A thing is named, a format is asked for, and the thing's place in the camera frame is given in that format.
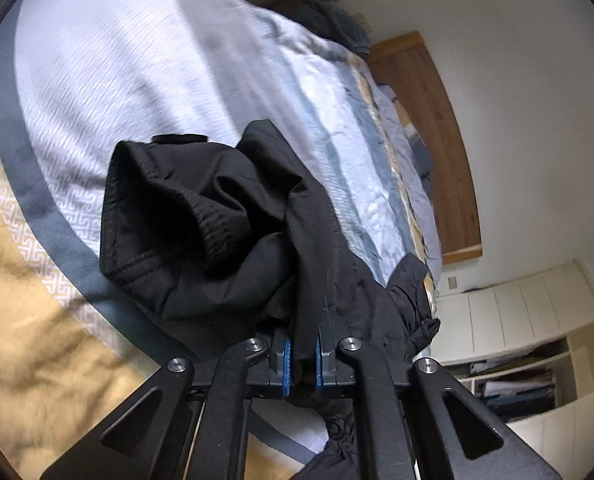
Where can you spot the black jacket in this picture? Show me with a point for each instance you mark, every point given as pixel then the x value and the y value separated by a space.
pixel 227 240

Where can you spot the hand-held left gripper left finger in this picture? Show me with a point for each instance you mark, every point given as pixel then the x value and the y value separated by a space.
pixel 287 367

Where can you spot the stack of papers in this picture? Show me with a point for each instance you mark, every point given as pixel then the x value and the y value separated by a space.
pixel 517 385

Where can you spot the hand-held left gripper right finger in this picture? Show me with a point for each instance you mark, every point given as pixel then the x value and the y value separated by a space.
pixel 320 365

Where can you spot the blue striped pillow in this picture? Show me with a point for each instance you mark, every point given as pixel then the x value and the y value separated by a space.
pixel 421 157

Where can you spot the wooden headboard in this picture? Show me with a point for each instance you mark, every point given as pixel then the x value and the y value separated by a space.
pixel 442 160

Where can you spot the wall socket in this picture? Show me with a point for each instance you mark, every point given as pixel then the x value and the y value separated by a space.
pixel 452 283

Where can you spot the bed with striped quilt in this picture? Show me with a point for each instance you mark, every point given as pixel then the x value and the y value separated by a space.
pixel 127 85

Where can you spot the teal cloth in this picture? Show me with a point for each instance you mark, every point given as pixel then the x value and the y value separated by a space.
pixel 334 22

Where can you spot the white wardrobe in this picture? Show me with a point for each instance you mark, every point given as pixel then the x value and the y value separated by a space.
pixel 507 310

